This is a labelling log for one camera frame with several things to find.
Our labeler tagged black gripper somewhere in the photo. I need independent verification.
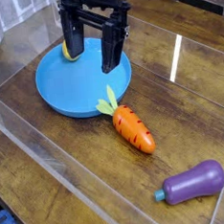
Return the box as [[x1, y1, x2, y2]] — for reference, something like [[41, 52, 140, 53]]
[[58, 0, 131, 73]]

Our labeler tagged yellow toy lemon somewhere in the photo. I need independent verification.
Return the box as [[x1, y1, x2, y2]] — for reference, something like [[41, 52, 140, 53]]
[[62, 40, 80, 62]]

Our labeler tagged orange toy carrot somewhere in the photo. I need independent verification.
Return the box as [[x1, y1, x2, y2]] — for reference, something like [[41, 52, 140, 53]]
[[96, 85, 156, 154]]

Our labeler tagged blue plastic plate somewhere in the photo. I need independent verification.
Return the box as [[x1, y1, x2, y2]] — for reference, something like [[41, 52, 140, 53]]
[[35, 37, 132, 119]]

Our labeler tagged purple toy eggplant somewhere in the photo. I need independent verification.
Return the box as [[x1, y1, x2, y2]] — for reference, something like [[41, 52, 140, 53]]
[[154, 160, 224, 205]]

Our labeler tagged clear acrylic enclosure wall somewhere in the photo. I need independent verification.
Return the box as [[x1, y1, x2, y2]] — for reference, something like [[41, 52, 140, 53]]
[[0, 0, 224, 224]]

